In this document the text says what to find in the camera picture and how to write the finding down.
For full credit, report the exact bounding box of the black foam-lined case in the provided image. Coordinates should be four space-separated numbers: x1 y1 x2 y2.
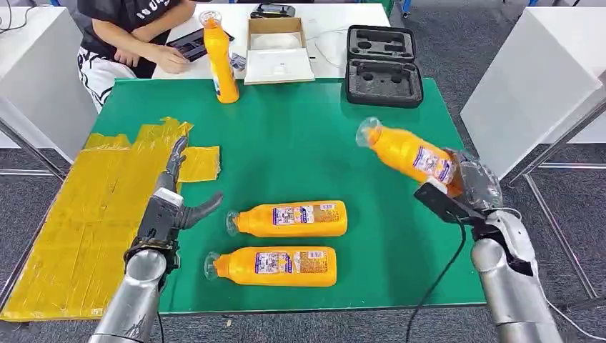
344 24 424 109

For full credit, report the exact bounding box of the orange drink bottle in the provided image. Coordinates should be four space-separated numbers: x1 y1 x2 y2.
356 116 462 197
225 200 349 238
199 10 241 104
204 247 338 288

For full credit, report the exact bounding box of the person's right hand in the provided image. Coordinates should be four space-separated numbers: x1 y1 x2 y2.
154 44 192 75

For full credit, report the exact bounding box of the person's left hand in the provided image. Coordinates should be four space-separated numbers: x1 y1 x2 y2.
114 47 141 68

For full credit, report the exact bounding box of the open cardboard box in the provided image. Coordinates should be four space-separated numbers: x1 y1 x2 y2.
244 17 316 86

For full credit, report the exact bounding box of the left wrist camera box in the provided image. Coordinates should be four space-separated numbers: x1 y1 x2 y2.
137 187 186 247

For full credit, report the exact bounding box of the white side table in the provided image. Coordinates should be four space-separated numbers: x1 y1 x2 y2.
0 6 98 183
460 6 606 309

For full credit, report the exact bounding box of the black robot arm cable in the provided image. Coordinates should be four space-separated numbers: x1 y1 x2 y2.
404 217 470 343

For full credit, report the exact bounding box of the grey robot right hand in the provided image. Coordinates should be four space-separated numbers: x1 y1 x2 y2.
444 149 504 214

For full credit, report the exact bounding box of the yellow plastic sheet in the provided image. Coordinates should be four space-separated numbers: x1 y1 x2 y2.
0 117 222 323

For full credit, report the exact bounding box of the green table mat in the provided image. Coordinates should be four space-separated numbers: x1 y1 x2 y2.
89 78 487 316

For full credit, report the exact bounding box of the black handheld controller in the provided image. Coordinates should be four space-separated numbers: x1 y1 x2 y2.
249 4 297 20

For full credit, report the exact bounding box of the person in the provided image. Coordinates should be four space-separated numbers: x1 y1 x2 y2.
76 0 197 114

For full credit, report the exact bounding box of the white floor cable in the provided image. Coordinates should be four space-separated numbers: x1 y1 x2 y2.
495 207 606 342

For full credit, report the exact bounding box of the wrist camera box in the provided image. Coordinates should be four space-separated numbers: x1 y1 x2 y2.
414 177 489 228
137 187 186 247

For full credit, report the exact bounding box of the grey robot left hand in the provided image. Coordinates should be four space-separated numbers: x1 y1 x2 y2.
156 136 224 232

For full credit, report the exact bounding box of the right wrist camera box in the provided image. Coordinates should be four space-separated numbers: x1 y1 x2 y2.
414 177 489 228

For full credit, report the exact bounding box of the thin white desk cable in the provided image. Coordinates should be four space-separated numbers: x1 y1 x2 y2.
307 28 349 67

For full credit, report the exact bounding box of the thin black table cable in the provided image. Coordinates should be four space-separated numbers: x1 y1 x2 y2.
0 0 39 34

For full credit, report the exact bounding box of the black tablet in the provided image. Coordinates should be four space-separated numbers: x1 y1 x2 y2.
167 28 235 62

